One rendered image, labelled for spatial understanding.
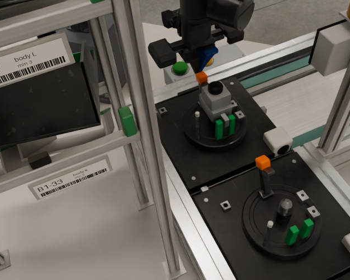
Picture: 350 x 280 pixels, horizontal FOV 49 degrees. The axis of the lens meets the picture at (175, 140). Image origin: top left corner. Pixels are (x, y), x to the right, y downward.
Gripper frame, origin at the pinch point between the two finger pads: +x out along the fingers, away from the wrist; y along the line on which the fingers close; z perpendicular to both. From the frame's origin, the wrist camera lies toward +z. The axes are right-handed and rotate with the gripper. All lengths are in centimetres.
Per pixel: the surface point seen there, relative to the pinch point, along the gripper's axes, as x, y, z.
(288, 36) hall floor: 110, -118, 106
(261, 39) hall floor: 110, -101, 112
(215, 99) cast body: 0.9, 1.2, -10.5
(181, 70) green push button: 12.5, -1.2, 11.4
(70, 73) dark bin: -27.0, 25.6, -23.2
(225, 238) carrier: 12.2, 10.3, -32.3
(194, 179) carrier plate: 12.2, 9.8, -18.6
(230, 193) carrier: 12.2, 5.0, -24.7
